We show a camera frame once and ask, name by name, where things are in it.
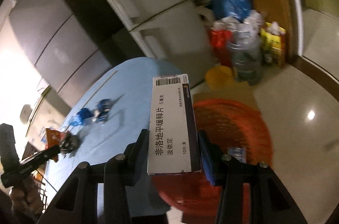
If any orange red medicine box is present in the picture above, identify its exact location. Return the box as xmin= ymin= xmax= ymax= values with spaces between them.
xmin=45 ymin=128 xmax=65 ymax=153

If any black plastic bag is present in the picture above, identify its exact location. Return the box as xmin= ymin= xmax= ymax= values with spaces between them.
xmin=60 ymin=132 xmax=80 ymax=156

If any white purple medicine box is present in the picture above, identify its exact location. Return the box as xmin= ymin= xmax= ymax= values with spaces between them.
xmin=147 ymin=74 xmax=202 ymax=175

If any blue plastic bag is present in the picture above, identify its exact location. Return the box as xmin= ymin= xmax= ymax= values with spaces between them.
xmin=68 ymin=107 xmax=94 ymax=126

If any blue white wrapper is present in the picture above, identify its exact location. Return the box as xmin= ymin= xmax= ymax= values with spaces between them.
xmin=93 ymin=99 xmax=113 ymax=123

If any person left hand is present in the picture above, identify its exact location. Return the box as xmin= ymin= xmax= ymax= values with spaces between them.
xmin=10 ymin=176 xmax=44 ymax=216

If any red plastic basket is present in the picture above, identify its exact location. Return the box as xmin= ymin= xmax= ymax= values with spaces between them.
xmin=152 ymin=99 xmax=273 ymax=216

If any blue tablecloth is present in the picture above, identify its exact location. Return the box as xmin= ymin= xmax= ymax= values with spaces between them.
xmin=45 ymin=57 xmax=182 ymax=223

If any yellow plastic basin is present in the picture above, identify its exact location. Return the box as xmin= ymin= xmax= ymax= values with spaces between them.
xmin=204 ymin=65 xmax=235 ymax=91

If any grey multi-door fridge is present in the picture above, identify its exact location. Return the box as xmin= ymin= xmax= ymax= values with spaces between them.
xmin=9 ymin=0 xmax=113 ymax=107

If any clear plastic jar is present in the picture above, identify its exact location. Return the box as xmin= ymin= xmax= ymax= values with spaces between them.
xmin=227 ymin=37 xmax=262 ymax=85

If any red gift bag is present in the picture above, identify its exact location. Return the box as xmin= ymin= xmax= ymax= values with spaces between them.
xmin=210 ymin=29 xmax=232 ymax=68

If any yellow paper bag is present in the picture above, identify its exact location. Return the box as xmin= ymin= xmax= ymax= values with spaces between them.
xmin=260 ymin=21 xmax=287 ymax=68

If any large blue bag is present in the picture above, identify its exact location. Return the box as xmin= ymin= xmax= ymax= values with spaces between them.
xmin=211 ymin=0 xmax=253 ymax=22

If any silver two-door fridge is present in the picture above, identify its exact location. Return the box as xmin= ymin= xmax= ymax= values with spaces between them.
xmin=107 ymin=0 xmax=214 ymax=86

